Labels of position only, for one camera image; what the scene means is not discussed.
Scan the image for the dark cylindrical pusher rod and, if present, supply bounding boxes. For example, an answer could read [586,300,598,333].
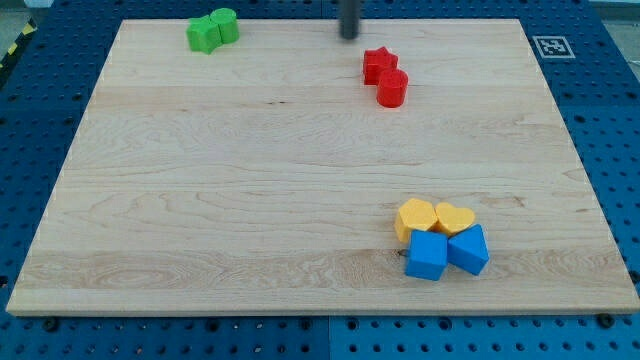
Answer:
[338,0,360,40]

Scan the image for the yellow heart block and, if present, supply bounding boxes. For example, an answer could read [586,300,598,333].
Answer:
[434,202,476,237]

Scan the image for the red star block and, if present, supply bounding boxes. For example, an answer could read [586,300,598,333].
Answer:
[362,47,399,85]

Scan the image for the red cylinder block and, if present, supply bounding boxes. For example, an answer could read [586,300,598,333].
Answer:
[376,69,409,108]

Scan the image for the blue triangle block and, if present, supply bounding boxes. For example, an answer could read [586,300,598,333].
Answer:
[447,224,490,276]

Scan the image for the blue cube block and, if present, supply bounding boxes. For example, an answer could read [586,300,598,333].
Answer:
[405,230,448,281]

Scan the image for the black bolt front left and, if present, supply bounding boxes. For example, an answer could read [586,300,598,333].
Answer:
[41,317,60,333]

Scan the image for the green star block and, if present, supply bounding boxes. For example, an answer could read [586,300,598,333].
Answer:
[186,15,223,54]

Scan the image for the wooden board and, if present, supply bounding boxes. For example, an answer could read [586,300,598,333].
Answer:
[7,19,639,317]

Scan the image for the black bolt front right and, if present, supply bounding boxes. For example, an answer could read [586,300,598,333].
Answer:
[596,313,616,329]

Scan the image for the black bolt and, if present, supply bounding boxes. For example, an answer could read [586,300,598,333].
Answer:
[41,317,60,333]
[596,313,616,329]

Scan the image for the white fiducial marker tag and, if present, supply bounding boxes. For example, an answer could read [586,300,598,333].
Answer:
[533,35,575,59]

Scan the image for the green cylinder block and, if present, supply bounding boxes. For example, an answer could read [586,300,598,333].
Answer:
[210,8,240,44]

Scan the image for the yellow hexagon block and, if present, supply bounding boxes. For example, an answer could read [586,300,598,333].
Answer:
[394,198,438,243]

